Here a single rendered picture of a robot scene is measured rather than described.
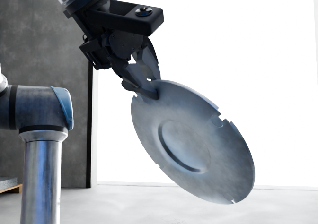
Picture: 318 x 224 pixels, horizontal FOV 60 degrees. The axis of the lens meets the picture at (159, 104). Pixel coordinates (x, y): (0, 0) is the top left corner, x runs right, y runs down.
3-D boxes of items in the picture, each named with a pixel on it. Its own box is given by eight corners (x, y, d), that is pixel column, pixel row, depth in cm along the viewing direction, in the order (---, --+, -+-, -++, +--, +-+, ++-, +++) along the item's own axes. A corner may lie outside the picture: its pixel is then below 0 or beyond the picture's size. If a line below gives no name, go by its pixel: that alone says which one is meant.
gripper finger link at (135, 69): (141, 100, 54) (115, 61, 51) (162, 98, 50) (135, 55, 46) (132, 110, 53) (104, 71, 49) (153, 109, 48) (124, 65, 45)
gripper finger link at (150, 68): (152, 87, 56) (126, 50, 52) (172, 83, 52) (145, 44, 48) (144, 97, 55) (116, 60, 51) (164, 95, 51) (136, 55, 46)
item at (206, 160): (117, 121, 67) (119, 119, 68) (198, 213, 64) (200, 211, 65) (159, 49, 43) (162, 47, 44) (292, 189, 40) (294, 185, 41)
